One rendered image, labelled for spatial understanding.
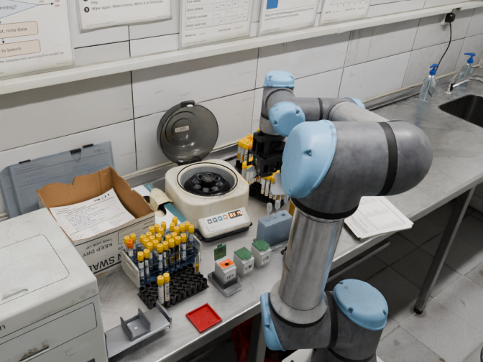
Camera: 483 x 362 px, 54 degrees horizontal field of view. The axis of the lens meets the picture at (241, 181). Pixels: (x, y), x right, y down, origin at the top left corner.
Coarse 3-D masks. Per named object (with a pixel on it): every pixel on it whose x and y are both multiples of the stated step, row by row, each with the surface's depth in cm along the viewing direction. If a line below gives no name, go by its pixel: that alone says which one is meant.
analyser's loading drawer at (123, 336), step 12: (144, 312) 117; (156, 312) 117; (168, 312) 115; (132, 324) 114; (144, 324) 113; (156, 324) 114; (168, 324) 115; (108, 336) 111; (120, 336) 111; (132, 336) 109; (144, 336) 111; (108, 348) 108; (120, 348) 108
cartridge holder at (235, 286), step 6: (210, 276) 133; (216, 276) 130; (216, 282) 131; (222, 282) 128; (228, 282) 129; (234, 282) 131; (222, 288) 129; (228, 288) 129; (234, 288) 130; (240, 288) 131; (228, 294) 128
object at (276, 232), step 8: (272, 216) 144; (280, 216) 144; (288, 216) 144; (264, 224) 140; (272, 224) 141; (280, 224) 143; (288, 224) 145; (264, 232) 141; (272, 232) 143; (280, 232) 145; (288, 232) 147; (256, 240) 146; (264, 240) 142; (272, 240) 145; (280, 240) 147; (272, 248) 145; (280, 248) 146
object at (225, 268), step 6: (222, 258) 130; (228, 258) 130; (216, 264) 129; (222, 264) 128; (228, 264) 129; (234, 264) 129; (216, 270) 130; (222, 270) 127; (228, 270) 127; (234, 270) 129; (222, 276) 128; (228, 276) 128; (234, 276) 130
